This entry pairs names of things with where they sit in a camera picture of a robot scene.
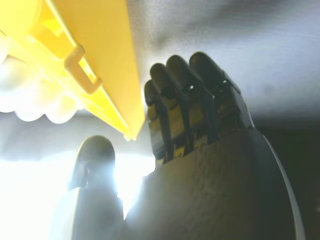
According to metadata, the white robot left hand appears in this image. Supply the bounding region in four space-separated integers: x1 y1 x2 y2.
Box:
53 51 308 240

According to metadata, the yellow egg tray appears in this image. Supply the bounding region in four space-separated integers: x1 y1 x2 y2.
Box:
0 0 146 142

